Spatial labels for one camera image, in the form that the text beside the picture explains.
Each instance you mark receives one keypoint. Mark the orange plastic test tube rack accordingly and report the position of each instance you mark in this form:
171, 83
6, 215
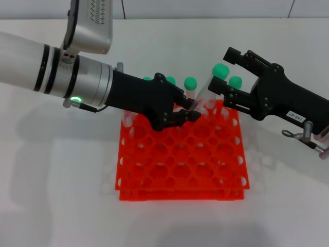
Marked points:
180, 194

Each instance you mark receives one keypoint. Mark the clear test tube green cap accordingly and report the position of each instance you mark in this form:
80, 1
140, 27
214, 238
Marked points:
220, 70
171, 80
127, 119
212, 104
236, 81
190, 83
147, 78

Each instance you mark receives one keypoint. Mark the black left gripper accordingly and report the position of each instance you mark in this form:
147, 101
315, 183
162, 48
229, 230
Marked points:
144, 95

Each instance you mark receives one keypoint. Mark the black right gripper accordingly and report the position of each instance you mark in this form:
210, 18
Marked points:
282, 97

